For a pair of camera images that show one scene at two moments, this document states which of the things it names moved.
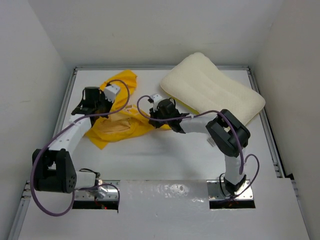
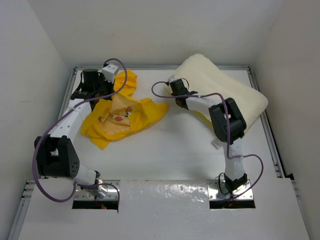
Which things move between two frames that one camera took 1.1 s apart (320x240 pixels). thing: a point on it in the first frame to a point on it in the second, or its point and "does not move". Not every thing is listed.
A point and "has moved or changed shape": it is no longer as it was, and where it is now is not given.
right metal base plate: [217, 191] does not move
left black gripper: [102, 97] to [101, 79]
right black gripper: [154, 114] to [173, 94]
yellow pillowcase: [123, 121] has moved or changed shape
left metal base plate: [105, 190] does not move
